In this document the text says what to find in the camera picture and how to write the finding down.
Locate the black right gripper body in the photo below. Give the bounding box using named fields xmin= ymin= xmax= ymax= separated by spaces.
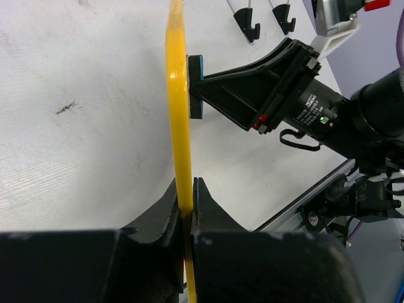
xmin=253 ymin=44 xmax=344 ymax=148

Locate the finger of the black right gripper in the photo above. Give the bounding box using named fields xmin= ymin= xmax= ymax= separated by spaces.
xmin=204 ymin=38 xmax=303 ymax=79
xmin=199 ymin=71 xmax=284 ymax=129

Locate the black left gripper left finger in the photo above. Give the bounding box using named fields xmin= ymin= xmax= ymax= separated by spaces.
xmin=1 ymin=184 xmax=184 ymax=302

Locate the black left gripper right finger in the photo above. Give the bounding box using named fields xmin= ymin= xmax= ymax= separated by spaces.
xmin=190 ymin=178 xmax=365 ymax=302

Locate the yellow framed whiteboard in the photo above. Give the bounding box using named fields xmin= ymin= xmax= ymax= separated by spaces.
xmin=165 ymin=1 xmax=197 ymax=302

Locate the metal wire whiteboard stand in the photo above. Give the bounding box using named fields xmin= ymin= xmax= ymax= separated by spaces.
xmin=226 ymin=1 xmax=296 ymax=44

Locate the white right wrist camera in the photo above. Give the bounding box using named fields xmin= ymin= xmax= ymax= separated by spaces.
xmin=311 ymin=0 xmax=392 ymax=61

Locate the aluminium front rail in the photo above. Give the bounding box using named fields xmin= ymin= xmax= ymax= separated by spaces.
xmin=254 ymin=160 xmax=354 ymax=233

